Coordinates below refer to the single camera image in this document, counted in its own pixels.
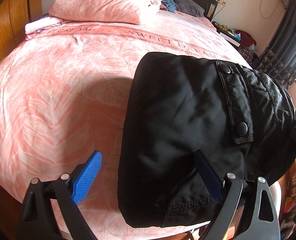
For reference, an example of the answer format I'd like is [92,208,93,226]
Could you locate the black padded pants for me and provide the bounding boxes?
[118,52,296,228]

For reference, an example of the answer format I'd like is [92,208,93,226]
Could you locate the dark patterned curtain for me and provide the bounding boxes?
[256,2,296,88]

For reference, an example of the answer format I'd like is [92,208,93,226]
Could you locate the pink bed cover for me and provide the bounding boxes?
[0,11,246,239]

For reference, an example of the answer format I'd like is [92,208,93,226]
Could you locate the plaid cloth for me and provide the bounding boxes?
[238,47,254,64]

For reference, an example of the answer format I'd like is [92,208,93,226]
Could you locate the red garment on nightstand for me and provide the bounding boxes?
[235,30,257,47]

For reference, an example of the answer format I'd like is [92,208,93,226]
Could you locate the black nightstand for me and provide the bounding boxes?
[212,21,241,49]

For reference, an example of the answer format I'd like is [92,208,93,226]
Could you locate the white pink folded towel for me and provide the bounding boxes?
[24,16,64,35]

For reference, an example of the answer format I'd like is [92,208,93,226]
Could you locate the dark grey pillow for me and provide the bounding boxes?
[175,0,205,17]

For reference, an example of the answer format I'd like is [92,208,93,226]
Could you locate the blue garment on bed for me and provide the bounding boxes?
[161,0,176,13]

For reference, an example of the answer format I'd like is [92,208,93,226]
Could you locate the folded pink quilt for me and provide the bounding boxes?
[49,0,162,25]

